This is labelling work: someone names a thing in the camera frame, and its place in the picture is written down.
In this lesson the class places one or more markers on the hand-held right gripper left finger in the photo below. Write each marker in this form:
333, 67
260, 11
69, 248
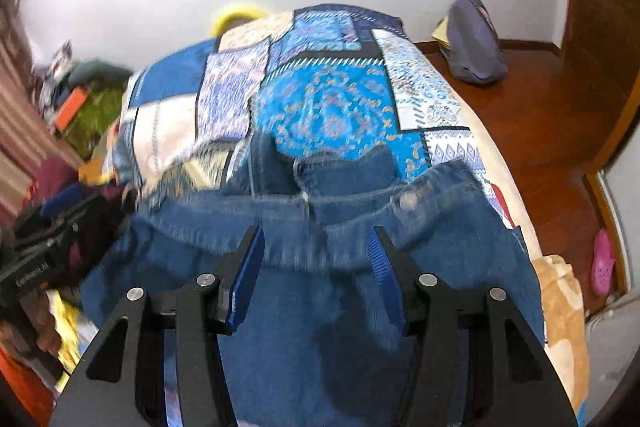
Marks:
247, 279

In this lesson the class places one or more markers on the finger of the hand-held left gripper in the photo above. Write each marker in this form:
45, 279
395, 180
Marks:
67, 203

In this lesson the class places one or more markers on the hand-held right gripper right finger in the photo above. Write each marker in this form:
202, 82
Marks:
382, 277

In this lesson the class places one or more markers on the blue denim jacket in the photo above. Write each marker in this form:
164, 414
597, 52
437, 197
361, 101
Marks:
310, 307

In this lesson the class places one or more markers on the person's left hand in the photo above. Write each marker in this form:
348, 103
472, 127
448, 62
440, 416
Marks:
42, 327

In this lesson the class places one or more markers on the green patterned cloth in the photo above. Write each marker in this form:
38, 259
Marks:
97, 122

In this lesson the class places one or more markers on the yellow cloth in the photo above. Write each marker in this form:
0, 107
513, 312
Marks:
75, 337

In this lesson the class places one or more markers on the orange box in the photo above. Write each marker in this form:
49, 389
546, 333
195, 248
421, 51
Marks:
69, 107

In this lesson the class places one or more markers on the striped red-brown curtain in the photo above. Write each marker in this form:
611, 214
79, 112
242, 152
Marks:
15, 107

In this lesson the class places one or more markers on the blue patchwork bedspread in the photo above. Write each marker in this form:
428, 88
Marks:
330, 107

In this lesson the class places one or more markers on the beige fleece blanket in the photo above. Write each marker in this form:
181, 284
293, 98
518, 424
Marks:
562, 332

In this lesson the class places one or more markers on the pink clog shoe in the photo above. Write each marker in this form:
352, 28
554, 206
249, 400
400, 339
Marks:
603, 262

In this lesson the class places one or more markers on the yellow paper bag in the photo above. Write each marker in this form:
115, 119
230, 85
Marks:
441, 32

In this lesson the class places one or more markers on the grey purple backpack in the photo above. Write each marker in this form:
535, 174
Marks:
475, 39

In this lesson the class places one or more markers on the yellow round headboard piece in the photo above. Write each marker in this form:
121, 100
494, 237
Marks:
240, 14

